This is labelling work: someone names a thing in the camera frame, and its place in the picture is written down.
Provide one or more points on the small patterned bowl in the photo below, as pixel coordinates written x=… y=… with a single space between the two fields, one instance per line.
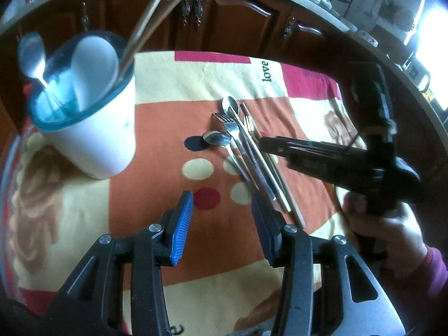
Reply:
x=367 y=37

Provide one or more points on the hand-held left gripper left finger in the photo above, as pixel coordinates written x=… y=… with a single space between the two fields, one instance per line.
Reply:
x=181 y=229

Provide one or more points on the brown wooden chopstick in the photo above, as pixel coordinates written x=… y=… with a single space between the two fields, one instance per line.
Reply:
x=175 y=3

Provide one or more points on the person's right hand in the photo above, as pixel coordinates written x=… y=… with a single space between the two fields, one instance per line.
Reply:
x=395 y=238

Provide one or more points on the pale chopstick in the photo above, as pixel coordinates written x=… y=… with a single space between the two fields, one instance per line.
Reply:
x=154 y=0

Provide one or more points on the white rice paddle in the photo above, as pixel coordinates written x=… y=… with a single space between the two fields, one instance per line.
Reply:
x=96 y=66

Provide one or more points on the person's right forearm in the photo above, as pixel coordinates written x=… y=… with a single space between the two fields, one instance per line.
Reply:
x=430 y=276

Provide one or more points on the steel fork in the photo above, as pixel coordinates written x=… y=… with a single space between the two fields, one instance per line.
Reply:
x=231 y=127

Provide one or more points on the white utensil holder cup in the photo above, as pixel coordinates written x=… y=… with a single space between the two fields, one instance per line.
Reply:
x=101 y=140

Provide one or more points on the printed fleece blanket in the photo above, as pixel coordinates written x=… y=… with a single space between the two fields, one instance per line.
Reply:
x=157 y=129

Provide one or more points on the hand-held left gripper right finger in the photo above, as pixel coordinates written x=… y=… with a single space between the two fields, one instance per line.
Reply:
x=266 y=231

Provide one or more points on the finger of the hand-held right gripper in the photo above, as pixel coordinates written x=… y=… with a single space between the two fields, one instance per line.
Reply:
x=329 y=169
x=315 y=146

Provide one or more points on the bright window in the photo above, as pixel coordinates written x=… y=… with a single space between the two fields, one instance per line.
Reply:
x=435 y=56

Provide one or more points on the dark wooden cabinet door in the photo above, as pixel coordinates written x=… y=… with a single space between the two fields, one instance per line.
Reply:
x=245 y=17
x=52 y=17
x=311 y=42
x=157 y=24

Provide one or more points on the small metal fork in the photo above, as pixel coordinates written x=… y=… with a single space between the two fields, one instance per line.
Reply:
x=297 y=213

